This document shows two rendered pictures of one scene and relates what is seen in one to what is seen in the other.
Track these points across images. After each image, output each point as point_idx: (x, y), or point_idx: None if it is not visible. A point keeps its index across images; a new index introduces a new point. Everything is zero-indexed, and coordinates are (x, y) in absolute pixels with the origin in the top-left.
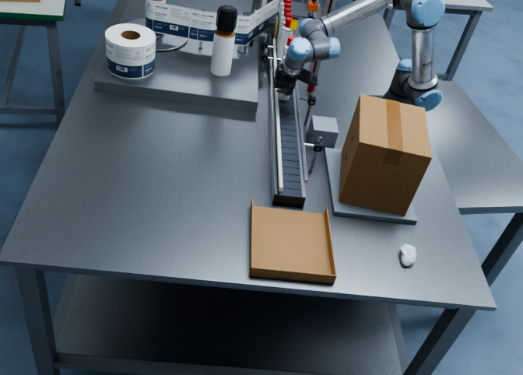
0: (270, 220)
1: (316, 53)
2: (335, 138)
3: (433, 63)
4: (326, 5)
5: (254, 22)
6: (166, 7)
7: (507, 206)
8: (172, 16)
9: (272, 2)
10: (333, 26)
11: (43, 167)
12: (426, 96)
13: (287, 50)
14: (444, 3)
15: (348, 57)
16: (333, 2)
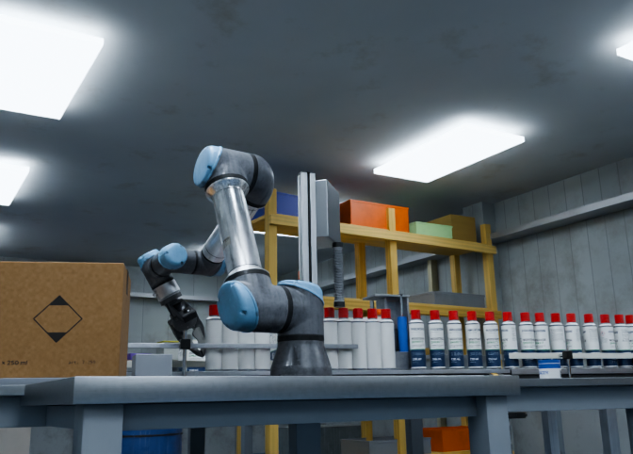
0: None
1: (152, 259)
2: (135, 364)
3: (236, 242)
4: (299, 263)
5: None
6: (271, 333)
7: (44, 382)
8: (272, 343)
9: (365, 319)
10: (205, 244)
11: None
12: (219, 291)
13: (151, 268)
14: (209, 151)
15: None
16: (301, 255)
